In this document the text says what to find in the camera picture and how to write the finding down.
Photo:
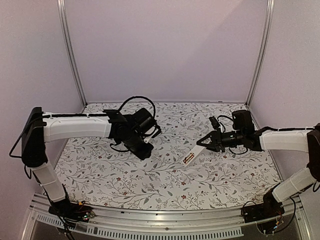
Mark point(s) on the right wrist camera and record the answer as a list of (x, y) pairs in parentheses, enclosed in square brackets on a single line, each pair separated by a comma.
[(214, 122)]

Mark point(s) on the left aluminium frame post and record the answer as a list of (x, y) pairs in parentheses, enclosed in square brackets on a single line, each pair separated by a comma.
[(61, 6)]

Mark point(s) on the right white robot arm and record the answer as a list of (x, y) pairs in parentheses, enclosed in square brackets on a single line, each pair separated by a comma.
[(306, 139)]

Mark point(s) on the floral patterned table mat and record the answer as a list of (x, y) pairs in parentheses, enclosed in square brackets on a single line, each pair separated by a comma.
[(93, 172)]

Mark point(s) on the aluminium frame post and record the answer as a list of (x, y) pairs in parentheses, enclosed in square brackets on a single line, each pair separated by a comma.
[(262, 51), (61, 6)]

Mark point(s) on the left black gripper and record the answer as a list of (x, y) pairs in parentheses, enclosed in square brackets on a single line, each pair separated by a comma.
[(145, 153)]

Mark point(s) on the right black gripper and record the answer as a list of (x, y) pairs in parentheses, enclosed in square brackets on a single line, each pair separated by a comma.
[(220, 141)]

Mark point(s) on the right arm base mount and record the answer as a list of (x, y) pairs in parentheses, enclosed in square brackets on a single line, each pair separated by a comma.
[(269, 208)]

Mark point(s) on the white remote control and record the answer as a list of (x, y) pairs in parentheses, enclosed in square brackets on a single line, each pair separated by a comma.
[(196, 150)]

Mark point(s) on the front aluminium rail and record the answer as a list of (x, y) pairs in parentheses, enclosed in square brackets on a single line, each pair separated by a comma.
[(112, 223)]

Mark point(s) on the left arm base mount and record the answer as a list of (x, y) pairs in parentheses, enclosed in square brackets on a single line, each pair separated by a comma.
[(74, 212)]

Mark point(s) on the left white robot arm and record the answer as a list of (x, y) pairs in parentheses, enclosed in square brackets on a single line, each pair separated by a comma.
[(133, 131)]

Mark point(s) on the right aluminium frame post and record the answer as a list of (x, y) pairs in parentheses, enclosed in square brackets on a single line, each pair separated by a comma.
[(262, 51)]

